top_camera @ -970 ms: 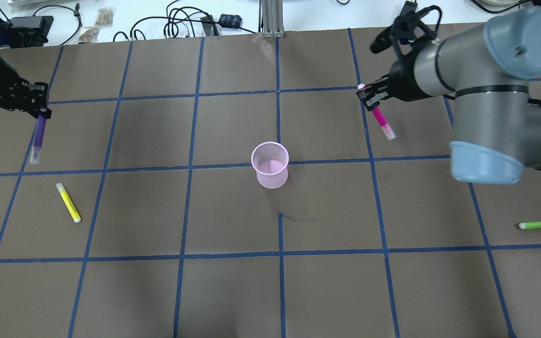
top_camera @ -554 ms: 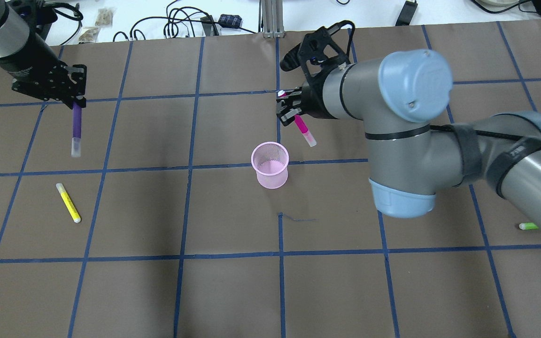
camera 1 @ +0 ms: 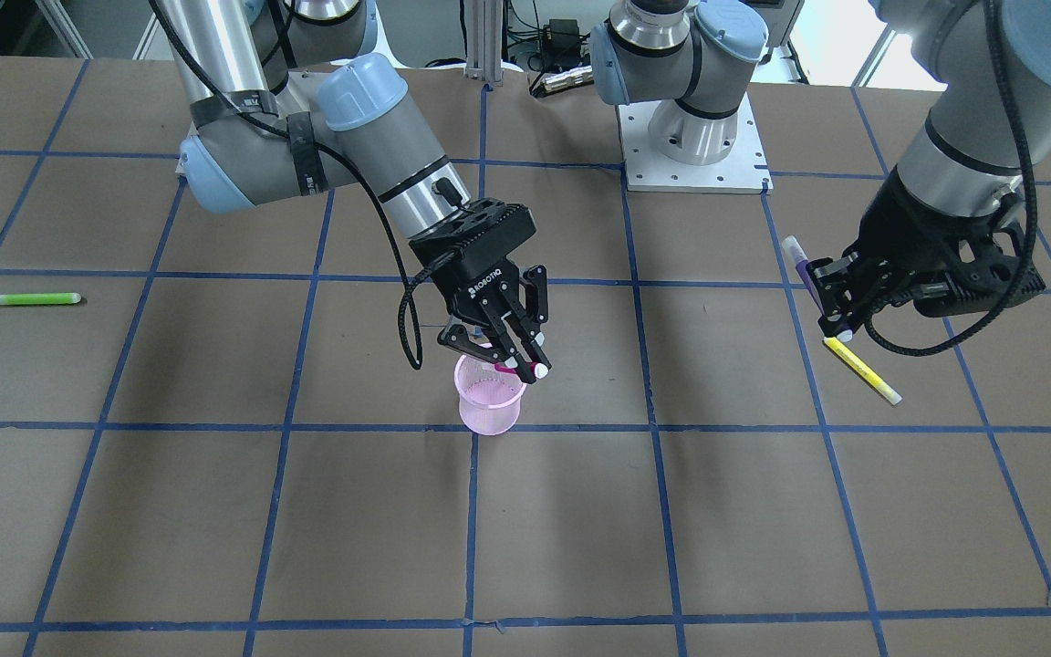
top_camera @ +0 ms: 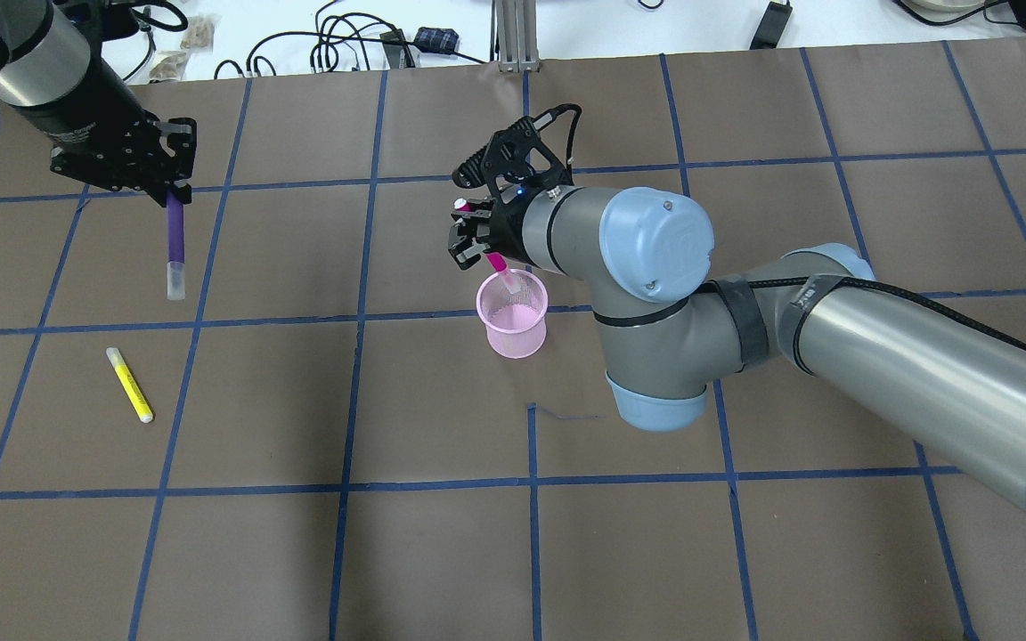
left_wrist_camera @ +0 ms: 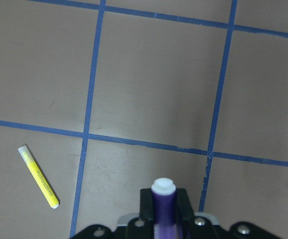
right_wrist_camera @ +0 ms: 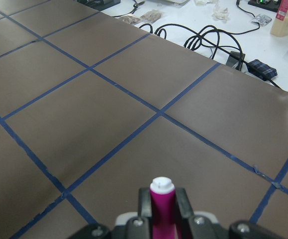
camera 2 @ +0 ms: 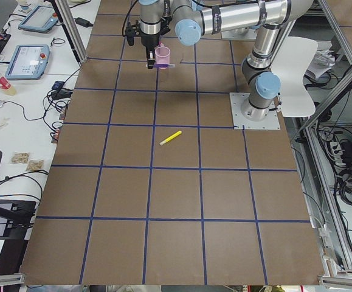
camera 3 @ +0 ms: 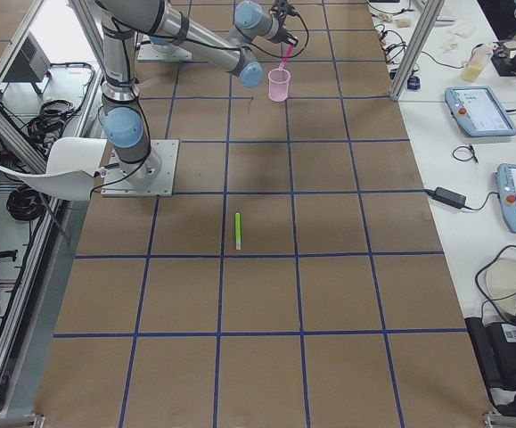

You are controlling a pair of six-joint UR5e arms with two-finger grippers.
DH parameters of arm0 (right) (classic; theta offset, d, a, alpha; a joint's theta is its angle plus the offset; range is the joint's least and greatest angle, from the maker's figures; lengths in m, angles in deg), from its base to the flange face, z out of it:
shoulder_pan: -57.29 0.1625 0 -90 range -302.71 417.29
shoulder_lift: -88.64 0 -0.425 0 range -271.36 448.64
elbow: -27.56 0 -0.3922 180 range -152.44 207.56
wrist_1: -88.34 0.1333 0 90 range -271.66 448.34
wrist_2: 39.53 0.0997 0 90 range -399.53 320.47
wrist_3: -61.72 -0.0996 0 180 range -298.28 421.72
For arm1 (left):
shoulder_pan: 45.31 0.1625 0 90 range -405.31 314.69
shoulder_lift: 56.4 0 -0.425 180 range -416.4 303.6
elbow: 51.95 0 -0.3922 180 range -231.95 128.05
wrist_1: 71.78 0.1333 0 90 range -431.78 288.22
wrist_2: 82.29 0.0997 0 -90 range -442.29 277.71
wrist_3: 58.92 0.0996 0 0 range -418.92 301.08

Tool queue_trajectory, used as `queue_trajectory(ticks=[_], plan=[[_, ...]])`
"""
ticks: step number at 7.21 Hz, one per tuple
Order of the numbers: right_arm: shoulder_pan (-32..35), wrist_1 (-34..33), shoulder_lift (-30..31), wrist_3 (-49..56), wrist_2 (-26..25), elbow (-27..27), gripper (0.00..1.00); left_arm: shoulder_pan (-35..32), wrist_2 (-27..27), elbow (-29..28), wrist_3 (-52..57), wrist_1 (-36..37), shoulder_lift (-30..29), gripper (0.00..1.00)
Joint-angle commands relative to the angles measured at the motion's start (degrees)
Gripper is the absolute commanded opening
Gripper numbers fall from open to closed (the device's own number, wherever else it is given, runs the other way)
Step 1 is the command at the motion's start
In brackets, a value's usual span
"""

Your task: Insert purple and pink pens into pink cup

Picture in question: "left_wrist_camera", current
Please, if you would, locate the yellow highlighter pen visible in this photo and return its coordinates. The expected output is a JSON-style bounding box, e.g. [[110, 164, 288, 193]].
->
[[18, 145, 60, 209]]

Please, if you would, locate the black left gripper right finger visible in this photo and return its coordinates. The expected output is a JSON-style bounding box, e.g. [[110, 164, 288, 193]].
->
[[176, 188, 194, 223]]

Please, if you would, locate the brown paper table mat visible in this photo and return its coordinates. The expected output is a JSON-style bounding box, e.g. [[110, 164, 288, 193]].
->
[[0, 0, 288, 239]]

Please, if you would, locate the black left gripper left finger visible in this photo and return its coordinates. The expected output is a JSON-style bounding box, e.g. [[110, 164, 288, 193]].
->
[[140, 188, 155, 223]]

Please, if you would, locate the purple pen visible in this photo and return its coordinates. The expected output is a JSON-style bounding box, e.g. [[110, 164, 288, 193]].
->
[[151, 178, 176, 239]]

